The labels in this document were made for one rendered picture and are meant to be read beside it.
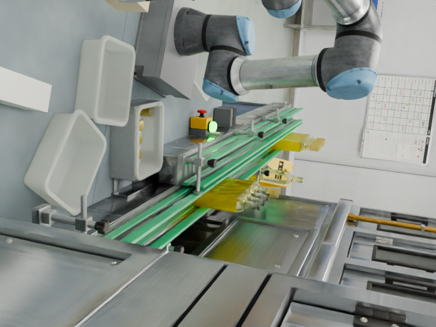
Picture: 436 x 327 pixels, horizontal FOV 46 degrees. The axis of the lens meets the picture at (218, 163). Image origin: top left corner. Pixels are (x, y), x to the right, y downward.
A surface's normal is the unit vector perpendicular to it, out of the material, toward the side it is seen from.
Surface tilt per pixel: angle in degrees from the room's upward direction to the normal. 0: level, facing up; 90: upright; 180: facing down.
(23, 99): 0
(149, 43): 90
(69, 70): 0
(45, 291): 90
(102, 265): 90
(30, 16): 0
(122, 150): 90
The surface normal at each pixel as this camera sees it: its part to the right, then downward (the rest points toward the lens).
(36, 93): 0.94, 0.13
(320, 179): -0.34, 0.20
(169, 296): 0.05, -0.97
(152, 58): -0.30, -0.13
